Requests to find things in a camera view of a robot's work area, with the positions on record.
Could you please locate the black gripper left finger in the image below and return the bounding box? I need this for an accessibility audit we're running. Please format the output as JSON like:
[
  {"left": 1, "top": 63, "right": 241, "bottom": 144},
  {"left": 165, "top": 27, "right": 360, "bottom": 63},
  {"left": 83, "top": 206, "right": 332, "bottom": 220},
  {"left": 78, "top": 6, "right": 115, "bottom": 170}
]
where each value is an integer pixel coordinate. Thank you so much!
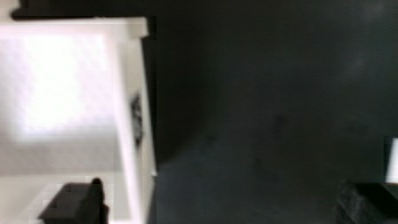
[{"left": 39, "top": 178, "right": 110, "bottom": 224}]

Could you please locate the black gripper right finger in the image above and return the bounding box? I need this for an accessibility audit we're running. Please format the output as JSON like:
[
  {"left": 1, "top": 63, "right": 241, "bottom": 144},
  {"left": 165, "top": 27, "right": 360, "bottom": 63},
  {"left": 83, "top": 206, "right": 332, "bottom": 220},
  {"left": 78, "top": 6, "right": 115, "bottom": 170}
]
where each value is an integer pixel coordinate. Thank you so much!
[{"left": 335, "top": 182, "right": 398, "bottom": 224}]

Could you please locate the white drawer box front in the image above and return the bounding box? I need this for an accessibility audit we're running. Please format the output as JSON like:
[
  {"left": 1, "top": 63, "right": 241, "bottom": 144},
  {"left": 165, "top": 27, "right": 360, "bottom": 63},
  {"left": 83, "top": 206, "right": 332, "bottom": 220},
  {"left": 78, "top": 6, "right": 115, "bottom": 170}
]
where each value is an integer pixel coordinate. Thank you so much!
[{"left": 0, "top": 18, "right": 156, "bottom": 224}]

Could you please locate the white drawer cabinet frame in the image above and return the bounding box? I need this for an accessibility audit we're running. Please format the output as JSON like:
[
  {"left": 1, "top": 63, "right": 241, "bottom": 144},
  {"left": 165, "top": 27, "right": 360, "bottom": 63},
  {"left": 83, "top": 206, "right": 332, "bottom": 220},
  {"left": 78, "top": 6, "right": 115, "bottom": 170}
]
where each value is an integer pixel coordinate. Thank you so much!
[{"left": 385, "top": 137, "right": 398, "bottom": 184}]

